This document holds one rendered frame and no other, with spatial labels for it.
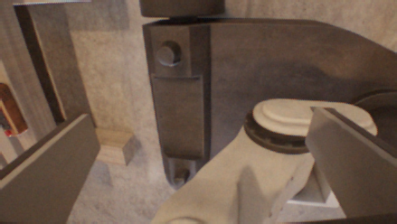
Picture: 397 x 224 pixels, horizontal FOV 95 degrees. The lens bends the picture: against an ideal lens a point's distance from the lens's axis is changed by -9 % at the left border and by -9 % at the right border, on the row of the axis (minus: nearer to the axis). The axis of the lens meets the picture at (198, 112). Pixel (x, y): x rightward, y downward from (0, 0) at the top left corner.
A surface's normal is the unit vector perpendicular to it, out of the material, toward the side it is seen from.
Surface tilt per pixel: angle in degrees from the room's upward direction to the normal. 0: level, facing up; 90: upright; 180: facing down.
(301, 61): 0
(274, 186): 90
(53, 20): 0
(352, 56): 0
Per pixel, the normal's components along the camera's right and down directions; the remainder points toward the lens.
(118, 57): -0.19, 0.50
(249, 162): -0.03, -0.87
